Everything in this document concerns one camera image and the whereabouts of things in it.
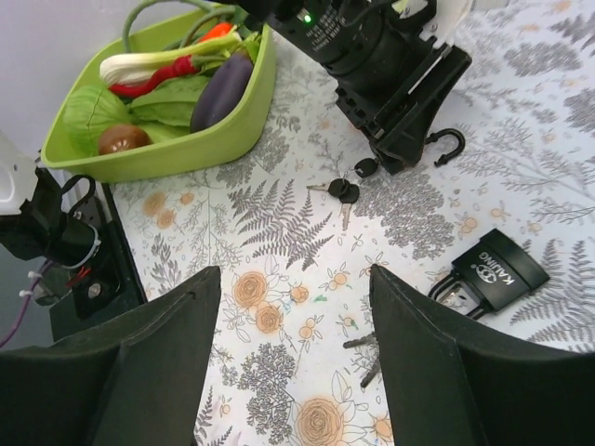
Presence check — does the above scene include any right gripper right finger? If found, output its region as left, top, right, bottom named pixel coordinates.
left=369, top=266, right=594, bottom=446

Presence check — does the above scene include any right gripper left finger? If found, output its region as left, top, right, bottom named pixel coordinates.
left=1, top=267, right=221, bottom=445

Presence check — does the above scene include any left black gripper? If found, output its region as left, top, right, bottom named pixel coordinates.
left=334, top=27, right=471, bottom=175

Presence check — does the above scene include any black key bunch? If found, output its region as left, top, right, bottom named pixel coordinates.
left=307, top=158, right=379, bottom=231
left=342, top=332, right=381, bottom=389

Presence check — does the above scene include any black padlock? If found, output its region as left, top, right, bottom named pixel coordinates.
left=428, top=229, right=549, bottom=321

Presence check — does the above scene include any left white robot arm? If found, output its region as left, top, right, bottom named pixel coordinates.
left=65, top=1, right=472, bottom=183

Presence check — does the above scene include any floral table mat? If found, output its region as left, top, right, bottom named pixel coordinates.
left=112, top=1, right=594, bottom=445

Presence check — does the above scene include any purple eggplant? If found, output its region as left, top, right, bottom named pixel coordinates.
left=190, top=51, right=254, bottom=133

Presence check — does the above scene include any orange carrot in tray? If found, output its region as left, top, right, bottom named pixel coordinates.
left=196, top=22, right=234, bottom=43

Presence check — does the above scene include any red chili pepper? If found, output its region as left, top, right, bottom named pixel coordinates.
left=108, top=56, right=199, bottom=98

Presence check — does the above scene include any green plastic tray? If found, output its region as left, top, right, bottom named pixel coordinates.
left=41, top=6, right=276, bottom=183

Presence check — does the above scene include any green leafy vegetable in tray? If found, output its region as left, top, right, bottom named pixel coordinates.
left=121, top=0, right=261, bottom=143

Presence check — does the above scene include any brown onion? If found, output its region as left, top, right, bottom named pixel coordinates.
left=98, top=124, right=152, bottom=155

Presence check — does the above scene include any round green cabbage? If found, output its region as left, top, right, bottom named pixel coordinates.
left=62, top=85, right=131, bottom=157

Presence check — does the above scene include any white leek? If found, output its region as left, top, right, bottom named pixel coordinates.
left=99, top=30, right=242, bottom=85

